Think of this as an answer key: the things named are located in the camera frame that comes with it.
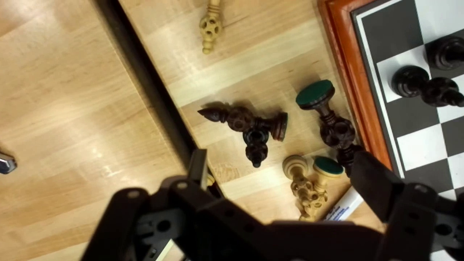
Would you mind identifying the long dark chess piece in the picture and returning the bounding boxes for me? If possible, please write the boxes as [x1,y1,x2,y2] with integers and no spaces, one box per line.
[196,100,290,144]

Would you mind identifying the dark piece green felt base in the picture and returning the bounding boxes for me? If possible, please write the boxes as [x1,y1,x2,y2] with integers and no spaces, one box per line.
[294,78,361,164]

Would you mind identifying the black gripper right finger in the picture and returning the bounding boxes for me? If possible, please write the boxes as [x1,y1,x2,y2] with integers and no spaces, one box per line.
[345,148,406,223]

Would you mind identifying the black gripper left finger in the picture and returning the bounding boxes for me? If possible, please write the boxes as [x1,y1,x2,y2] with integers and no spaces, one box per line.
[186,148,210,192]

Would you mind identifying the light carved chess piece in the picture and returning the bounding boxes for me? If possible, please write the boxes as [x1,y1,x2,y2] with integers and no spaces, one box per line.
[281,154,331,222]

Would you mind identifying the dark standing chess piece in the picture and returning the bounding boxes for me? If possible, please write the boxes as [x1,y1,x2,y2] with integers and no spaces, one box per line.
[390,64,464,109]
[423,34,464,74]

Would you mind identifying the small dark chess piece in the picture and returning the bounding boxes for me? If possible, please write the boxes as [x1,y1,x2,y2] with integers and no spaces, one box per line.
[244,129,270,170]

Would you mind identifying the wooden framed chessboard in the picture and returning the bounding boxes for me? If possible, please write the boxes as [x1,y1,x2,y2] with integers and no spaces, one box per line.
[316,0,464,200]

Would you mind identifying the light piece green felt base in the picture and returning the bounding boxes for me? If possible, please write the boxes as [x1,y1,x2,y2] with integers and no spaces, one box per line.
[312,155,345,179]
[199,0,226,55]

